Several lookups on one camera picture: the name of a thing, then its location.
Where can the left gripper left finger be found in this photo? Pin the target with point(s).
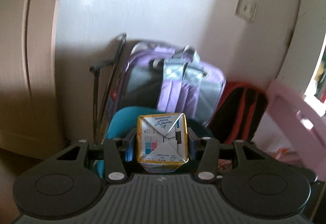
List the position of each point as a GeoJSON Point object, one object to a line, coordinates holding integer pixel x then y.
{"type": "Point", "coordinates": [119, 158]}

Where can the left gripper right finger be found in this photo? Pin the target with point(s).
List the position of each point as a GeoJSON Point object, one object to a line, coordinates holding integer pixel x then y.
{"type": "Point", "coordinates": [204, 151]}

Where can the yellow drink carton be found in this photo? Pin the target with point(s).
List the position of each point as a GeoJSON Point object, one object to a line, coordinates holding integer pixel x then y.
{"type": "Point", "coordinates": [162, 142]}

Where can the teal plastic trash bin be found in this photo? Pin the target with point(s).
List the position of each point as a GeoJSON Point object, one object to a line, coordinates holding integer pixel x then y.
{"type": "Point", "coordinates": [125, 120]}

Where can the black orange backpack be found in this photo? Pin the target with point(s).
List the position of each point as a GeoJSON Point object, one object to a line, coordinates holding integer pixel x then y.
{"type": "Point", "coordinates": [239, 112]}

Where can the purple grey backpack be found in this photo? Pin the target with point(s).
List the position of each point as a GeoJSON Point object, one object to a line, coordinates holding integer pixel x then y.
{"type": "Point", "coordinates": [170, 79]}

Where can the black folded stand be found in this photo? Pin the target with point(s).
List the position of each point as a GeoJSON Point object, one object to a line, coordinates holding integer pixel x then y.
{"type": "Point", "coordinates": [95, 70]}

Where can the beige wooden door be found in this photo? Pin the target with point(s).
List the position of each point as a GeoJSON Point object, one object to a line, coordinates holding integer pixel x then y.
{"type": "Point", "coordinates": [30, 124]}

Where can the wall power socket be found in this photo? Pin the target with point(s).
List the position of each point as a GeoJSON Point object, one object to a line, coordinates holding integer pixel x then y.
{"type": "Point", "coordinates": [246, 10]}

